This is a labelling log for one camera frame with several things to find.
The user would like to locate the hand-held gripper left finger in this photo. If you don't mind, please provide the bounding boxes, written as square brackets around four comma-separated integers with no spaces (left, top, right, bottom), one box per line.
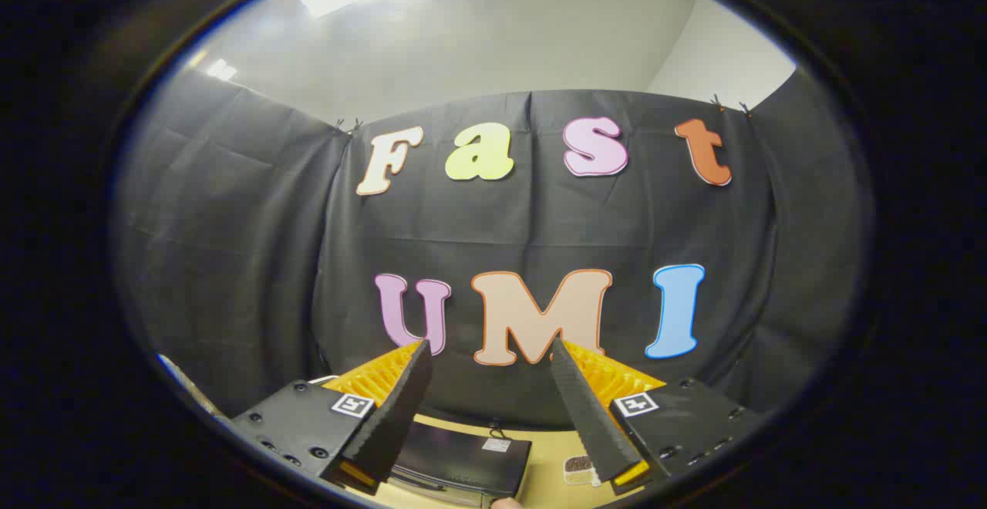
[231,339,434,496]

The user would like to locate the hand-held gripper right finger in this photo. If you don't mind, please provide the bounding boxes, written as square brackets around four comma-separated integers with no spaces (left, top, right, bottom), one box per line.
[549,337,764,494]

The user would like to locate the black toaster oven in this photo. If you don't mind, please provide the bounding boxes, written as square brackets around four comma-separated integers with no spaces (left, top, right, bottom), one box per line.
[389,419,533,507]

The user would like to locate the white divided grain dish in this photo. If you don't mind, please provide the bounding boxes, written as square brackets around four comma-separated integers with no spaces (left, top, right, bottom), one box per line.
[564,455,601,487]

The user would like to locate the crumpled plastic bag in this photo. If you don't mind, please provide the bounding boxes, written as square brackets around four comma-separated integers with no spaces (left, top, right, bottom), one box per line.
[157,353,226,419]

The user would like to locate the black backdrop cloth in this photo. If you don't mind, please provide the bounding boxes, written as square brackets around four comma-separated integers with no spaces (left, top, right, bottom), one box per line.
[112,69,876,429]

